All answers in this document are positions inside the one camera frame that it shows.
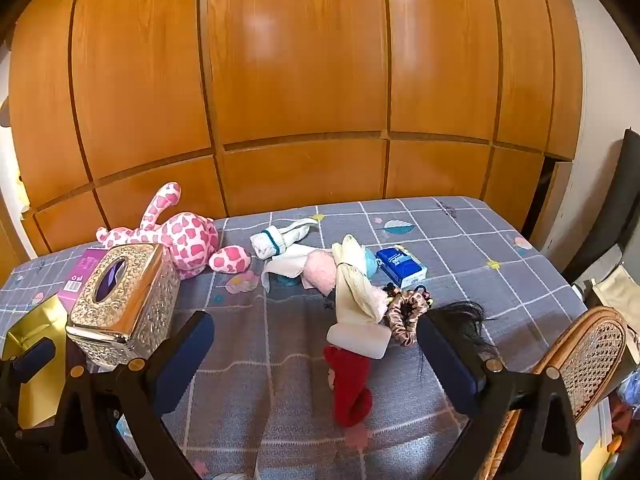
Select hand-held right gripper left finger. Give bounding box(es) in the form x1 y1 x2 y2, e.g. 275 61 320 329
54 310 216 480

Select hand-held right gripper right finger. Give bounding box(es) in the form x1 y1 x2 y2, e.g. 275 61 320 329
417 312 583 480

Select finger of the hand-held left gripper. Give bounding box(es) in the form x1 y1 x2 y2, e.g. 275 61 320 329
0 339 68 431

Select gold box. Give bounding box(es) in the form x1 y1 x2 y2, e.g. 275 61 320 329
0 294 71 426

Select brown satin scrunchie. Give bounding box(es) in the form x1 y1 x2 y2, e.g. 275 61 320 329
385 290 431 348

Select colourful beaded hair ties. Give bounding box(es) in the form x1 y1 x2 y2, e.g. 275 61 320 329
382 280 431 301

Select cream sock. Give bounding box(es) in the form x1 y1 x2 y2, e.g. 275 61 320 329
334 272 388 323
331 234 371 286

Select blue tissue packet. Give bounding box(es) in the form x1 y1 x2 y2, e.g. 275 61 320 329
375 246 428 283

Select white sock with striped cuff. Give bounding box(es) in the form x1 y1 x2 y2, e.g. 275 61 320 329
250 217 321 261

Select white cloth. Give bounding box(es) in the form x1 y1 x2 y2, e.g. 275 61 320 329
261 245 313 293

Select pink fluffy sock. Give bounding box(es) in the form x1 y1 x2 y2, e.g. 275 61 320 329
300 250 338 295

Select black wig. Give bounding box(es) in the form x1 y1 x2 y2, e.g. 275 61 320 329
422 300 501 366

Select silver embossed tissue box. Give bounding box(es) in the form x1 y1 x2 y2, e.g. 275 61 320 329
65 242 181 373

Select grey checked bed sheet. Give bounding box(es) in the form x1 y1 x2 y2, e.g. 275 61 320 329
0 196 588 480

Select red plush sock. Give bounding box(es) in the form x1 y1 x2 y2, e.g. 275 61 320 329
322 345 373 428

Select purple carton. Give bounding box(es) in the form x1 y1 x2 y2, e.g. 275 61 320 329
56 247 108 313

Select pink spotted plush toy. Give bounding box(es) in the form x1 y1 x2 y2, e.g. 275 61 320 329
96 181 252 281

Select rattan chair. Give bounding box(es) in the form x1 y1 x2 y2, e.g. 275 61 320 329
475 306 631 480

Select yellow plush toy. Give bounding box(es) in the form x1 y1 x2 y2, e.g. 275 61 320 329
15 170 32 211

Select cream cloth bag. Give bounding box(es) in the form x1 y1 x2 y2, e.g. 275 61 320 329
590 265 640 331

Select black panel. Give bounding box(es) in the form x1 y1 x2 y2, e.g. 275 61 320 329
570 129 640 281

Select wooden wardrobe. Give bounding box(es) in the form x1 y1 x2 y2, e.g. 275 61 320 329
7 0 586 271

